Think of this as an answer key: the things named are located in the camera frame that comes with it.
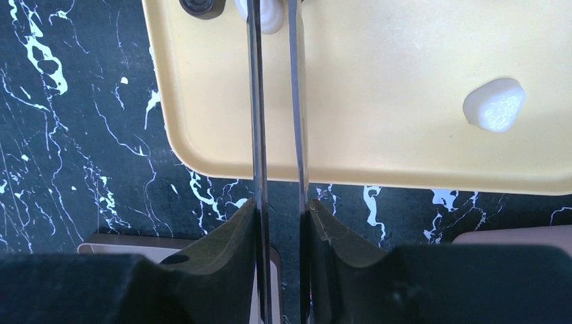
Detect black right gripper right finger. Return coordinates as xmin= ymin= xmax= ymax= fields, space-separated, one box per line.
xmin=307 ymin=200 xmax=571 ymax=323

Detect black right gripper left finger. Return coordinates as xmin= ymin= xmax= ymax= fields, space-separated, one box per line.
xmin=1 ymin=200 xmax=256 ymax=323

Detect rose gold box lid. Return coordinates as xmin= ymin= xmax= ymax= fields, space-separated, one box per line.
xmin=77 ymin=233 xmax=283 ymax=323

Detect metal tweezers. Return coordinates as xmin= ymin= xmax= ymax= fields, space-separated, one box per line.
xmin=246 ymin=0 xmax=312 ymax=324

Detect white chocolate piece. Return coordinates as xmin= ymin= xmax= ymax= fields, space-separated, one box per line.
xmin=463 ymin=78 xmax=526 ymax=132

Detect pink plastic storage box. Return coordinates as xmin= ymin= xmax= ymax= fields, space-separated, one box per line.
xmin=453 ymin=225 xmax=571 ymax=248

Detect yellow tray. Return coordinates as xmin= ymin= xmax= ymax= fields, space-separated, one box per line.
xmin=142 ymin=1 xmax=571 ymax=195

